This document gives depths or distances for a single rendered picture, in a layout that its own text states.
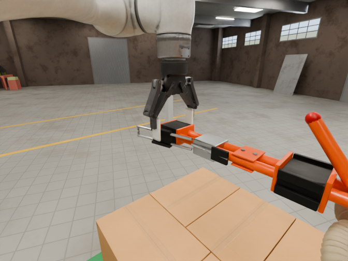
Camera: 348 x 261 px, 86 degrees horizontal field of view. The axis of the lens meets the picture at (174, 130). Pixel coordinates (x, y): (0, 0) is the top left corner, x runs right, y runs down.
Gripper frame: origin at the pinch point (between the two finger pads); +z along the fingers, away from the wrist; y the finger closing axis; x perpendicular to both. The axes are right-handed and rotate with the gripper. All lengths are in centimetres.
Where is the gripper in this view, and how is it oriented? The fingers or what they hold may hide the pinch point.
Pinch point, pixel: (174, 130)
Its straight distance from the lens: 57.3
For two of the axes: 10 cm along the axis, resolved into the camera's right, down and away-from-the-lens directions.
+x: -6.9, -2.5, 6.8
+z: 0.0, 9.4, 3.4
